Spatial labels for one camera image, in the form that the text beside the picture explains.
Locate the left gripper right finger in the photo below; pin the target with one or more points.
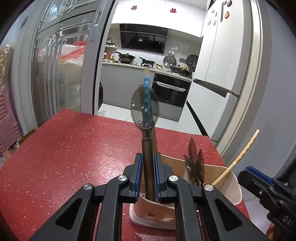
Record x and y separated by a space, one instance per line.
162 172

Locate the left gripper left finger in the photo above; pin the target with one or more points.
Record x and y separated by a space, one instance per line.
134 173

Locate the pink utensil holder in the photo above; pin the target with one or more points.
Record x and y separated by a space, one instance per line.
186 197

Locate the yellow patterned chopstick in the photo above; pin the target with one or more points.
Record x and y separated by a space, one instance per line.
238 159

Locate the built-in black oven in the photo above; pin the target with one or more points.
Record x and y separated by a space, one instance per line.
171 90

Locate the grey kitchen cabinets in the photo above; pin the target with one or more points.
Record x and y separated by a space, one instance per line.
120 81

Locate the white refrigerator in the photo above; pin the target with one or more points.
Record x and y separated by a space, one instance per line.
221 66

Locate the blue patterned chopstick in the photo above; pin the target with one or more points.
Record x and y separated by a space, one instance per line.
146 96

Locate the black wok on stove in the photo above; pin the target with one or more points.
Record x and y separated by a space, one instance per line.
125 58

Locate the stacked pink plastic stools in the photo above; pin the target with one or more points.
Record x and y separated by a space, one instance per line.
9 128

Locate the black range hood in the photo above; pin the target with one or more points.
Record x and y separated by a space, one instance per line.
143 37

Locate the glass display cabinet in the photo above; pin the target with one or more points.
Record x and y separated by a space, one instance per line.
57 65

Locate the bag of round snacks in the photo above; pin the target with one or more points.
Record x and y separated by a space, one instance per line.
5 63

